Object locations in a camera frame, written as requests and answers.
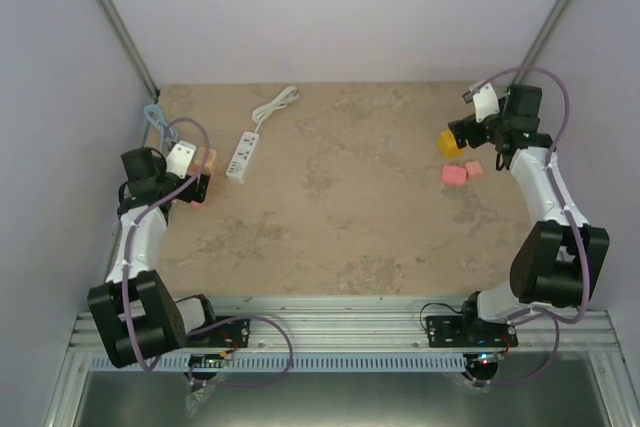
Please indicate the aluminium corner post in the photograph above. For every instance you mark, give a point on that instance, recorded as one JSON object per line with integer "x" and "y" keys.
{"x": 126, "y": 41}
{"x": 546, "y": 31}

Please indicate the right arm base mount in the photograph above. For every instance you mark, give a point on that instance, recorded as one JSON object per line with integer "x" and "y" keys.
{"x": 445, "y": 331}

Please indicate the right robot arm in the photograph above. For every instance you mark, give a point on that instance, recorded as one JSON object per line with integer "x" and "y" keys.
{"x": 557, "y": 267}

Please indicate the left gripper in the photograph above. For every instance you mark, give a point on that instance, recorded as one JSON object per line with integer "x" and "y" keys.
{"x": 189, "y": 194}

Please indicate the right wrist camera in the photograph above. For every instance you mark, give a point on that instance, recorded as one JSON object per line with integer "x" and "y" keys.
{"x": 484, "y": 99}

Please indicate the white power strip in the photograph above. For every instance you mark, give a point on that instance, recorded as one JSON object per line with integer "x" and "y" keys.
{"x": 242, "y": 157}

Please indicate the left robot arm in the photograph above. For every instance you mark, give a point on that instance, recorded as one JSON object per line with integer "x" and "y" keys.
{"x": 135, "y": 315}

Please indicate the light blue cable duct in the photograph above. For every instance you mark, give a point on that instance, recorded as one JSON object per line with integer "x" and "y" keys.
{"x": 315, "y": 362}

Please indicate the aluminium rail frame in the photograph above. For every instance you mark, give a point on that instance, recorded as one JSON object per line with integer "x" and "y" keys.
{"x": 387, "y": 324}

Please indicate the right aluminium corner post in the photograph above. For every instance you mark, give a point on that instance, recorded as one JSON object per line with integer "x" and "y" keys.
{"x": 546, "y": 31}

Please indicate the light pink plug adapter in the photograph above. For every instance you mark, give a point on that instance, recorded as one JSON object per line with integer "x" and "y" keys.
{"x": 474, "y": 169}

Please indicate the left aluminium corner post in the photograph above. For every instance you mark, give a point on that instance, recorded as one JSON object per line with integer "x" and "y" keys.
{"x": 126, "y": 41}

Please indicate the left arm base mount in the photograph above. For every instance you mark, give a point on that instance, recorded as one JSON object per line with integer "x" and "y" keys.
{"x": 232, "y": 334}

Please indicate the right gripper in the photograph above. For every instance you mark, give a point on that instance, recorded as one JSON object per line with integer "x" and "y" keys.
{"x": 458, "y": 128}

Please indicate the yellow cube socket adapter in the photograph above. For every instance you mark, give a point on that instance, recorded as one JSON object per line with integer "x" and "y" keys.
{"x": 447, "y": 145}

